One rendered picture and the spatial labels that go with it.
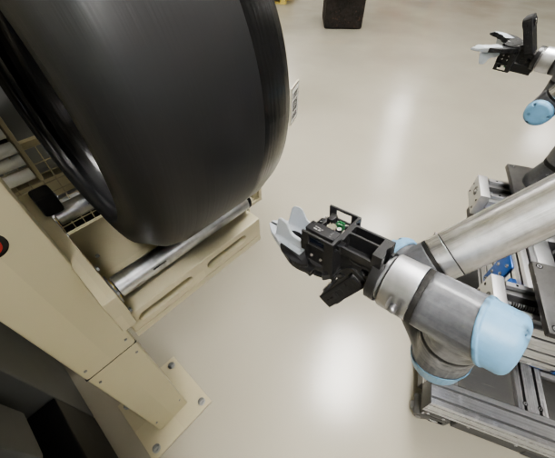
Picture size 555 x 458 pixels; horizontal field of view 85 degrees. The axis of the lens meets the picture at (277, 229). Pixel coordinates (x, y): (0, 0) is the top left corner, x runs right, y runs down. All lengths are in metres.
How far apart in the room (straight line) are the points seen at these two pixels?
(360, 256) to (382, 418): 1.13
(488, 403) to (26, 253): 1.38
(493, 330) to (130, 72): 0.44
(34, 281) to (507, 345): 0.66
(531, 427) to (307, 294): 0.95
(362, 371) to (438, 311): 1.14
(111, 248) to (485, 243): 0.78
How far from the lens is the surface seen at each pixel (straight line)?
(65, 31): 0.37
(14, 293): 0.65
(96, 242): 0.90
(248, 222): 0.74
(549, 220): 0.53
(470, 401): 1.36
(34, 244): 0.60
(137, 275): 0.63
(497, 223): 0.52
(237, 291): 1.64
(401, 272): 0.40
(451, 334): 0.40
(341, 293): 0.47
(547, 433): 1.46
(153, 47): 0.36
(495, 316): 0.39
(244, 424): 1.42
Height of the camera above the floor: 1.39
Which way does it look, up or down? 47 degrees down
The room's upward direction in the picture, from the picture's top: straight up
